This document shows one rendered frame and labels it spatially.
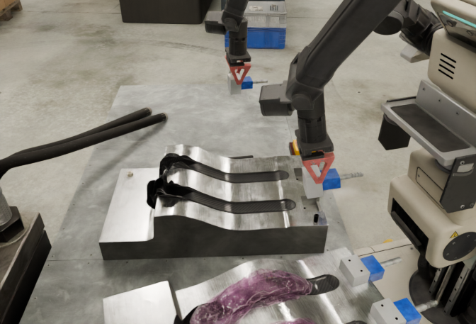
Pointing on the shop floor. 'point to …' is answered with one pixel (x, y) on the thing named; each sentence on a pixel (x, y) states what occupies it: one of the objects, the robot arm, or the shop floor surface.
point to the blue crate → (263, 37)
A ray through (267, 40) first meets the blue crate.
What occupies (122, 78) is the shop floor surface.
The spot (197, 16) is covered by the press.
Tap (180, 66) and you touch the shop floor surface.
